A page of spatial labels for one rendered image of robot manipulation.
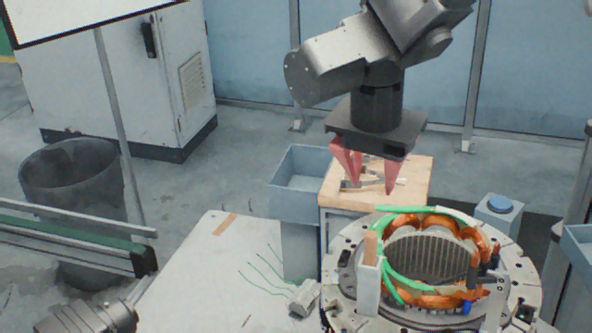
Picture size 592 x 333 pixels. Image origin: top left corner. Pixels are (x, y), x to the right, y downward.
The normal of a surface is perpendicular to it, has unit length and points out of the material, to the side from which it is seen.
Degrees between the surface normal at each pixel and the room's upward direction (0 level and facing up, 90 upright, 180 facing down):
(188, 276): 0
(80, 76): 90
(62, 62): 90
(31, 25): 83
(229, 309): 0
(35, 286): 0
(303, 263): 90
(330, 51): 39
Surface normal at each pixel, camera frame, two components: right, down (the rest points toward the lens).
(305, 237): -0.29, 0.52
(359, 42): 0.26, -0.38
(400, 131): -0.05, -0.80
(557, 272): -0.83, 0.33
